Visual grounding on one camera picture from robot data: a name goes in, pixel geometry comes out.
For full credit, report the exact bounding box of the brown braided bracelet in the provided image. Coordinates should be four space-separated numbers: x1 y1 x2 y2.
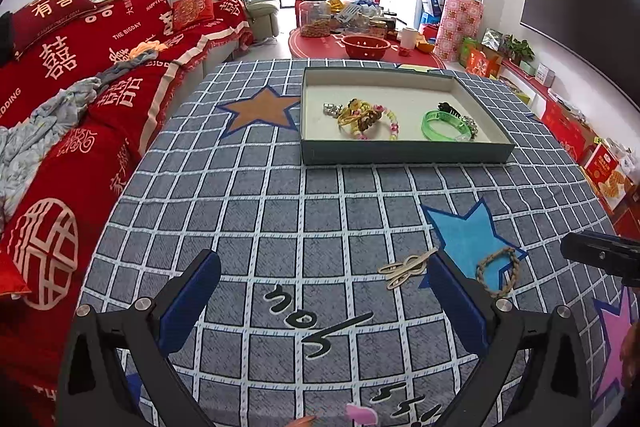
475 246 522 299

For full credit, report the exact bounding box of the black television screen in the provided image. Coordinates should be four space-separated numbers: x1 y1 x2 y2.
521 0 639 105

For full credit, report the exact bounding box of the gold metal hair clip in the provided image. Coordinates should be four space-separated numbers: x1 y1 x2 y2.
378 248 437 291

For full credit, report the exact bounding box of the beige green armchair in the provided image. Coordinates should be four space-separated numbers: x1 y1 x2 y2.
216 0 280 41

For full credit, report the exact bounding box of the red round coffee table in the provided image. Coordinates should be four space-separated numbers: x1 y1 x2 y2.
288 28 447 69

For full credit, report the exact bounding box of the green translucent bangle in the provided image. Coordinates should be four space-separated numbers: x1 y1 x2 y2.
421 109 473 142

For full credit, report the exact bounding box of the red sofa cover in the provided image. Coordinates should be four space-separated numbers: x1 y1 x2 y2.
1 0 253 426

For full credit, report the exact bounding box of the clear snack jar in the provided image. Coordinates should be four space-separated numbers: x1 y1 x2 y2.
298 0 331 38

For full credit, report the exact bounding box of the grey checked star tablecloth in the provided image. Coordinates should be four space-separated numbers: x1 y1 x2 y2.
80 61 638 426

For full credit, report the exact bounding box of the grey blue blanket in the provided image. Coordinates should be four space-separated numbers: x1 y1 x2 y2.
0 50 160 230

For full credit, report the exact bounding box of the red plastic colander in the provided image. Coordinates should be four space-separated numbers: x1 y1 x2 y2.
342 35 390 61

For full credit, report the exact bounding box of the red square cushion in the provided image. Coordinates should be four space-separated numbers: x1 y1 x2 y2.
172 0 214 31

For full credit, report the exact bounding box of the white mug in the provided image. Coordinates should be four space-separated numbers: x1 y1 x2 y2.
399 27 419 50

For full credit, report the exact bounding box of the pink yellow beaded bracelet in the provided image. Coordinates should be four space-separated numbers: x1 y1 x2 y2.
357 103 402 142

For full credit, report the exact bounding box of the green potted plant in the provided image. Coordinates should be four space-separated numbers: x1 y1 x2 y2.
503 35 535 65

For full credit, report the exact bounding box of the yellow cord flower hair tie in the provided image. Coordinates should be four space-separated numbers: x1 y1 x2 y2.
335 97 377 138

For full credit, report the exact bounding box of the dark green jewelry tray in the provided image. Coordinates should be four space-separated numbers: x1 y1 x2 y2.
299 67 515 166

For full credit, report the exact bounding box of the pink floral wrapped box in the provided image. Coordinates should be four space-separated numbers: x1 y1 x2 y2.
433 0 484 62

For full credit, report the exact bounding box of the brown spiral hair tie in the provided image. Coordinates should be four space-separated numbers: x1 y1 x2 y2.
354 108 384 134

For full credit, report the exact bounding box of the silver star hair clip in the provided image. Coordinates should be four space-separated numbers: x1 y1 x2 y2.
461 116 478 140

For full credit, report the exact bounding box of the black hair claw clip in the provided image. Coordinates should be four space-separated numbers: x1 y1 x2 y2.
438 102 461 118

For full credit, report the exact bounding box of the silver heart pendant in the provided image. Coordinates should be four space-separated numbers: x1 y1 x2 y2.
323 103 344 118

